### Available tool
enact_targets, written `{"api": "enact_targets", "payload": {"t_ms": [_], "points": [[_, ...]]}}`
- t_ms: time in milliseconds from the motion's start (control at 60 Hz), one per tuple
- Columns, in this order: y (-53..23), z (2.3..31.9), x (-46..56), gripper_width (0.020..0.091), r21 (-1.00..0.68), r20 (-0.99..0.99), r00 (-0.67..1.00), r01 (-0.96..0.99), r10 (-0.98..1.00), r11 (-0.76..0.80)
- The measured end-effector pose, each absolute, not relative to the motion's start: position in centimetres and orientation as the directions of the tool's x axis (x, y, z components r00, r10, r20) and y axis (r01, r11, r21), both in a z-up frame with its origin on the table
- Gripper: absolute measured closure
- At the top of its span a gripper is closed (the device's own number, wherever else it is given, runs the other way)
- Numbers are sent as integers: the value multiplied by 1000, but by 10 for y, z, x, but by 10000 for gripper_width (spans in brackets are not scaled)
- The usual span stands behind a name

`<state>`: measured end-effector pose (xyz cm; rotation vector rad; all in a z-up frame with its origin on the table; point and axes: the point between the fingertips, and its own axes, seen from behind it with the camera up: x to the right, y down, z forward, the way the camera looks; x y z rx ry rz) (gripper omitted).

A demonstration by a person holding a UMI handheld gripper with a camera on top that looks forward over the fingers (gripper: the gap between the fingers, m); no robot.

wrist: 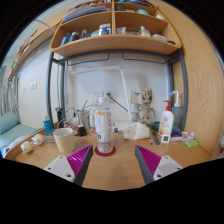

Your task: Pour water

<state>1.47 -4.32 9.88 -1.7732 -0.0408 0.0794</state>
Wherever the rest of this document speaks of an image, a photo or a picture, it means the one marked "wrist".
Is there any teal pillow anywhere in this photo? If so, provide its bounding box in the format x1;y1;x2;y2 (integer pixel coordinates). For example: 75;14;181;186
0;111;19;135

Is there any bed with teal sheet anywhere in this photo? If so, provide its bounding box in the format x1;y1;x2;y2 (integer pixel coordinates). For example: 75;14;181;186
0;123;38;158

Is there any long wooden wall shelf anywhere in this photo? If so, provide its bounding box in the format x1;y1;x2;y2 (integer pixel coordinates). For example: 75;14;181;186
8;9;69;79

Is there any blue tube white cap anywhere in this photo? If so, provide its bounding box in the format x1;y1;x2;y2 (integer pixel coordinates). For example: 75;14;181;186
42;114;53;136

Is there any white desk lamp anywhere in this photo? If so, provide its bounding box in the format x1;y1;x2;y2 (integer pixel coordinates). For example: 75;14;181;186
71;65;133;123

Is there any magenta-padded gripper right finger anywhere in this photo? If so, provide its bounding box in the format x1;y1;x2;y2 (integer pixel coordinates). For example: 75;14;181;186
134;144;184;186

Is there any dark green bowl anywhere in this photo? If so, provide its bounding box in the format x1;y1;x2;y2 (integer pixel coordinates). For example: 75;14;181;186
151;121;161;132

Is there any small white digital thermometer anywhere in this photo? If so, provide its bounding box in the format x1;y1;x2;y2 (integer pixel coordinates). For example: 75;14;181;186
160;133;171;144

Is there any flat round red coaster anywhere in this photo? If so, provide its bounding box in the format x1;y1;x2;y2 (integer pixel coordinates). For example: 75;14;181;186
94;145;117;157

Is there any cream ceramic mug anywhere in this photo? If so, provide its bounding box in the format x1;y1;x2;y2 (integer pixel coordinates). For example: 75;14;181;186
52;127;76;154

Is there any wooden wardrobe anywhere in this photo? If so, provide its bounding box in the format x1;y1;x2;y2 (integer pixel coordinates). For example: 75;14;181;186
156;0;224;156

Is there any round white wrapped bun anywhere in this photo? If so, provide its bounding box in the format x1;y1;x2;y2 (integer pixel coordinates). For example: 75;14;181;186
31;133;46;146
20;140;34;155

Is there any small black adapter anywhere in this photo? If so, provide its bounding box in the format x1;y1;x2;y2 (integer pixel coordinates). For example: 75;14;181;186
76;124;88;137

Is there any wooden tree figurine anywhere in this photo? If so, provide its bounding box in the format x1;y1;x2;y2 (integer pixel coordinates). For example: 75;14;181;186
138;88;157;126

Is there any blue bottle white nozzle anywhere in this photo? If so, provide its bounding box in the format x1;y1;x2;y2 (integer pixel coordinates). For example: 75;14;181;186
170;90;184;131

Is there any grey metal desk frame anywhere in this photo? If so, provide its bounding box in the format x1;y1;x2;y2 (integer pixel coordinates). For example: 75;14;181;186
45;48;189;133

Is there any clear plastic water bottle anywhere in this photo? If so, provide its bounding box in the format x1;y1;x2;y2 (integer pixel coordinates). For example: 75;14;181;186
93;96;115;154

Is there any wooden shelf unit with items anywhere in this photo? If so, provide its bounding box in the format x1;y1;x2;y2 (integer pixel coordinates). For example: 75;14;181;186
49;0;183;58

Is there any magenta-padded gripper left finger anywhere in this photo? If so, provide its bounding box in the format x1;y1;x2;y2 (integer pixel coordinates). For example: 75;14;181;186
43;144;95;187

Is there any small green dish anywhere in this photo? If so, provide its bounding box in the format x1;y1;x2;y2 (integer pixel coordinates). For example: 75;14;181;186
184;139;201;149

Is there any blue lidded jar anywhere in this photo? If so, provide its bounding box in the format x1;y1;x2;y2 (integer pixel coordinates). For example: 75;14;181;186
170;128;184;138

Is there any white pump bottle red top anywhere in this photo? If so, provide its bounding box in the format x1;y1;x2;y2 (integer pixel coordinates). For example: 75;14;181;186
157;100;175;137

